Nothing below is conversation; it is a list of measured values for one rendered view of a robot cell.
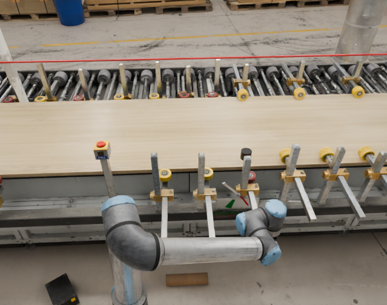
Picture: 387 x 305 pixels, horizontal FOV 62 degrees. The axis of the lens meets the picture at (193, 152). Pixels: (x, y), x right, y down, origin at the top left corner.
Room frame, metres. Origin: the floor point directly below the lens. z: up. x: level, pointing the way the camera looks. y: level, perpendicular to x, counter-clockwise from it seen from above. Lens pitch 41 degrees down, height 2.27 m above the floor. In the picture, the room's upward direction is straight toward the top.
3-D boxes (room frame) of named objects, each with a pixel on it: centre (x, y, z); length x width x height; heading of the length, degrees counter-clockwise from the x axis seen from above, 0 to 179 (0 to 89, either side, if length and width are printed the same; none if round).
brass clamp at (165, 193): (1.27, 0.18, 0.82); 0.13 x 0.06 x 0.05; 93
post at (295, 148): (1.31, -0.54, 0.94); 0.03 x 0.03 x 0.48; 3
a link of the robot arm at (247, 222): (0.84, -0.25, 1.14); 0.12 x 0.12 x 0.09; 20
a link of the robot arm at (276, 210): (0.89, -0.35, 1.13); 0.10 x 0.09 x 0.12; 110
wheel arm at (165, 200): (1.18, 0.16, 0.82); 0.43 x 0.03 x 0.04; 3
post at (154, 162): (1.27, 0.21, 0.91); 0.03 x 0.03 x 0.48; 3
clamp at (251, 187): (1.30, -0.32, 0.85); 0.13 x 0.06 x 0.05; 93
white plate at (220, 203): (1.27, -0.27, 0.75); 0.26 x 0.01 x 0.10; 93
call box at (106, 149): (1.26, 0.47, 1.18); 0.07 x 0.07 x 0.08; 3
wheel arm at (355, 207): (1.26, -0.84, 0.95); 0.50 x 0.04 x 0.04; 3
